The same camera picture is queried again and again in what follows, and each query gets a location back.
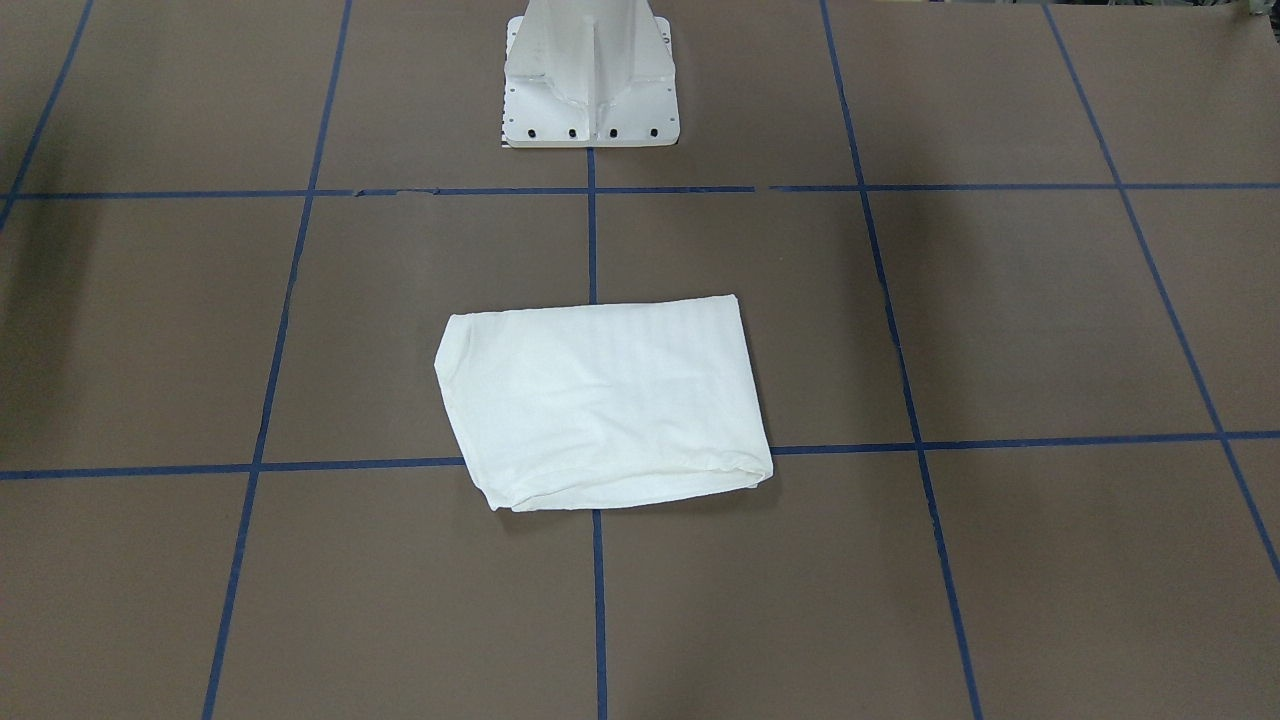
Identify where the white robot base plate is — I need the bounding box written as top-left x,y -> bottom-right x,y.
500,1 -> 681,149

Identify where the white long-sleeve printed t-shirt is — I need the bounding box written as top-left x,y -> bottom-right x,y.
434,295 -> 774,512

